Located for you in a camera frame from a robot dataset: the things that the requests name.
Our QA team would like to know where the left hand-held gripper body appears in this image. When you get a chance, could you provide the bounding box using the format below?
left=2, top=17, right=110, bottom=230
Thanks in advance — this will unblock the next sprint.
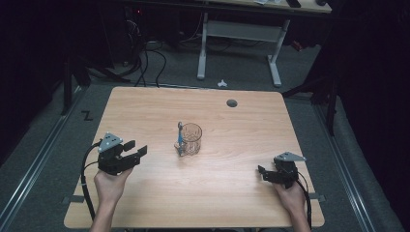
left=97, top=131, right=141, bottom=177

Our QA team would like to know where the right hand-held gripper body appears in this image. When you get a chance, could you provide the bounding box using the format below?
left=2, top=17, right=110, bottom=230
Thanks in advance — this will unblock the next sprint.
left=262, top=151, right=308, bottom=190

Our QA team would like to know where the blue and grey toothbrush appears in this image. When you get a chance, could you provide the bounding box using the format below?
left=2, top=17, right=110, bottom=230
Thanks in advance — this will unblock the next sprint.
left=176, top=121, right=185, bottom=158

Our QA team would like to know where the clear patterned glass cup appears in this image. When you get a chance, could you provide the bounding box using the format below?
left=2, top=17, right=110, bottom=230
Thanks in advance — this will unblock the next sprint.
left=178, top=122, right=203, bottom=158

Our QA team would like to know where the person's right hand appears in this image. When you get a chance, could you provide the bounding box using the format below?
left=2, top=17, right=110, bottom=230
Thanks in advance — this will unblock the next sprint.
left=274, top=182, right=308, bottom=217

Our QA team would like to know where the person's left hand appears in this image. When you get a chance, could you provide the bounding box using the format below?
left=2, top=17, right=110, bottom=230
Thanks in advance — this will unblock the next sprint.
left=93, top=167, right=133, bottom=207

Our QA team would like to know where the grey tape strip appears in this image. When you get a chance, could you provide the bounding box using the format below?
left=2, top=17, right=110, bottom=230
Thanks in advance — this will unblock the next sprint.
left=62, top=194, right=86, bottom=205
left=308, top=192, right=327, bottom=203

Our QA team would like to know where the black metal stand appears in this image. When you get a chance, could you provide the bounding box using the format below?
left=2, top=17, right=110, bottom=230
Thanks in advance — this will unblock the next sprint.
left=61, top=56, right=131, bottom=117
left=282, top=72, right=340, bottom=137

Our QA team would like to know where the white-framed background desk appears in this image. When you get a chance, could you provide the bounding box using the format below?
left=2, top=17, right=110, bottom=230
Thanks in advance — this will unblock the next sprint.
left=196, top=0, right=333, bottom=89

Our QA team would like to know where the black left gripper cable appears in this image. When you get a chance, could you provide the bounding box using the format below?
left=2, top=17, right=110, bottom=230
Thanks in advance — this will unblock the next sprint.
left=80, top=141, right=103, bottom=222

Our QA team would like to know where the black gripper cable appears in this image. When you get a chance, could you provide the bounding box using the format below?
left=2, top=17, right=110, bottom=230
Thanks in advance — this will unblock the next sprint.
left=80, top=141, right=103, bottom=222
left=295, top=172, right=313, bottom=230

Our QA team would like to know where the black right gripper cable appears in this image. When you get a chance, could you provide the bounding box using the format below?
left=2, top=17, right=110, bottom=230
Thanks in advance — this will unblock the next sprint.
left=295, top=172, right=313, bottom=230

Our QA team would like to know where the metal floor rail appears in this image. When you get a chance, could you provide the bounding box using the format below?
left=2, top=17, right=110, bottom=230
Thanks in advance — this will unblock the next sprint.
left=313, top=102, right=376, bottom=232
left=0, top=85, right=89, bottom=226

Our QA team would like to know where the black floor cable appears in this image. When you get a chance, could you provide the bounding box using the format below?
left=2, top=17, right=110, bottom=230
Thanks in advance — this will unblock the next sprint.
left=133, top=40, right=168, bottom=89

